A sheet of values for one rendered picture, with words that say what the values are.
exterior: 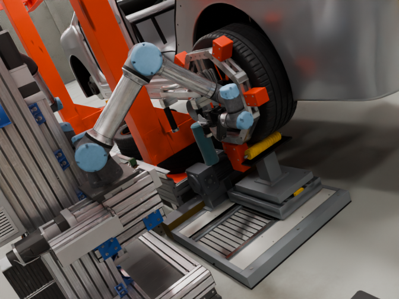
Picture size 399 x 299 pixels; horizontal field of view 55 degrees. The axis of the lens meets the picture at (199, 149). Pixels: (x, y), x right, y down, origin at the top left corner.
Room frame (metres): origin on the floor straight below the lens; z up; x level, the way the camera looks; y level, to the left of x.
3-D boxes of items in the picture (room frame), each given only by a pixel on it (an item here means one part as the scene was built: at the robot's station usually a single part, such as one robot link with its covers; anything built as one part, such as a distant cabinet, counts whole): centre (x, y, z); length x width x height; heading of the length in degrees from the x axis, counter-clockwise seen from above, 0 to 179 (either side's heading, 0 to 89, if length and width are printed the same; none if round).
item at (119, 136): (3.66, 0.39, 0.39); 0.66 x 0.66 x 0.24
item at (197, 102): (1.84, -0.10, 0.93); 0.09 x 0.05 x 0.05; 117
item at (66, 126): (2.04, 0.65, 0.98); 0.13 x 0.12 x 0.14; 102
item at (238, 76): (2.09, -0.20, 0.85); 0.54 x 0.07 x 0.54; 27
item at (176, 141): (2.61, -0.03, 0.69); 0.52 x 0.17 x 0.35; 117
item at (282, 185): (2.16, -0.35, 0.32); 0.40 x 0.30 x 0.28; 27
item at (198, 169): (2.40, -0.07, 0.26); 0.42 x 0.18 x 0.35; 117
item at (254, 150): (2.03, -0.34, 0.51); 0.29 x 0.06 x 0.06; 117
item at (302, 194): (2.19, -0.34, 0.13); 0.50 x 0.36 x 0.10; 27
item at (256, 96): (1.81, -0.35, 0.85); 0.09 x 0.08 x 0.07; 27
